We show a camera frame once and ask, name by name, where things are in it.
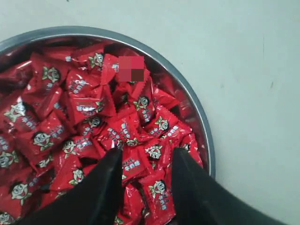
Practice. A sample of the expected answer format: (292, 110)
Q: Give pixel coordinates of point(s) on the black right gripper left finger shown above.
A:
(94, 201)

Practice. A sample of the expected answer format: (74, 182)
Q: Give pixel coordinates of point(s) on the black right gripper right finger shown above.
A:
(200, 200)

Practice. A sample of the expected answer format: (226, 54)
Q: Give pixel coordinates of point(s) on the red candy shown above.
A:
(80, 107)
(135, 165)
(49, 134)
(167, 125)
(158, 198)

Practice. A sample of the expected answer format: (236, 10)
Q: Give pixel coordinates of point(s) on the steel bowl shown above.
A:
(168, 77)

